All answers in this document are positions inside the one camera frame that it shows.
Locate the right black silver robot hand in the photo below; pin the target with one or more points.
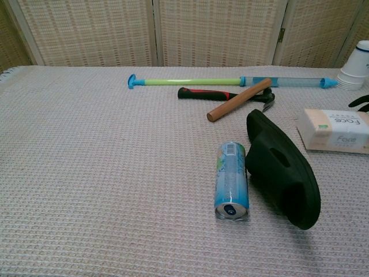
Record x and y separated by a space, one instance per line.
362 103

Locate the black red claw hammer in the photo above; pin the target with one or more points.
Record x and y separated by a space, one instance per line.
201 93

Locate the black slipper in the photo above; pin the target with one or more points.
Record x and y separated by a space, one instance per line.
282 173

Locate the woven beige tablecloth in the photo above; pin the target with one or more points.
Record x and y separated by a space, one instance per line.
115 173

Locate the blue green water pump toy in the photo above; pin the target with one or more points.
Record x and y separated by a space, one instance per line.
187 82

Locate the white tissue pack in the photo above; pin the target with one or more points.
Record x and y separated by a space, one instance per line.
331 132

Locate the brass screen hinge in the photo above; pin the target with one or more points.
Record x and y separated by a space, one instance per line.
282 35

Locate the brown wooden stick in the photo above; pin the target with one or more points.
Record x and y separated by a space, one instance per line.
239 99

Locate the light blue drink can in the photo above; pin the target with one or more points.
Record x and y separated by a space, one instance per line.
232 181

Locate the woven folding screen panel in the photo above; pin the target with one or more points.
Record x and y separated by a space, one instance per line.
216 31
314 34
11 43
86 31
359 23

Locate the stack of white paper cups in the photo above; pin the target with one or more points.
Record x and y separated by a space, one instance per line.
354 66

